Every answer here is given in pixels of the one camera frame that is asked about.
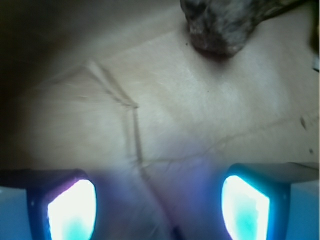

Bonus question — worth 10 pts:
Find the brown driftwood piece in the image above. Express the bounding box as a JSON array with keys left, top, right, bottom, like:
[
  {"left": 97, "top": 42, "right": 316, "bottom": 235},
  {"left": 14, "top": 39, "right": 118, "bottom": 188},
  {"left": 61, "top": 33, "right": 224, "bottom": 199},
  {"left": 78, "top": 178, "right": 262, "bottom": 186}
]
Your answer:
[{"left": 179, "top": 0, "right": 304, "bottom": 56}]

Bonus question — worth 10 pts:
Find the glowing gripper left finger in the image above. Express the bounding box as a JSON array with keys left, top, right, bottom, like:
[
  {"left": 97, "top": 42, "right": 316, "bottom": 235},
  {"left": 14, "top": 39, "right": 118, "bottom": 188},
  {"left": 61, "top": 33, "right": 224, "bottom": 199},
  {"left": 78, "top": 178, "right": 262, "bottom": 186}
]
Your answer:
[{"left": 0, "top": 169, "right": 97, "bottom": 240}]

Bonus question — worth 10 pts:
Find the brown paper bag tray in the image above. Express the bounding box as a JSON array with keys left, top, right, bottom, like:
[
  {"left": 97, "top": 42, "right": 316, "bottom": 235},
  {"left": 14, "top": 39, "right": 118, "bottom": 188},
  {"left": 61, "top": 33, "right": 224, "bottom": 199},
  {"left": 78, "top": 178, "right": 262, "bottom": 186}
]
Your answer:
[{"left": 0, "top": 0, "right": 320, "bottom": 240}]

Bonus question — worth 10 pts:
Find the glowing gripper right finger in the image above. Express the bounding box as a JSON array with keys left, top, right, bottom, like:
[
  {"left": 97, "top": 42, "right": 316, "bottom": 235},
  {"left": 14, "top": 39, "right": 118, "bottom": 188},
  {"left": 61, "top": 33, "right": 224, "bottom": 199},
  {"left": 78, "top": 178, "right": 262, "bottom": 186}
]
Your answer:
[{"left": 221, "top": 162, "right": 320, "bottom": 240}]

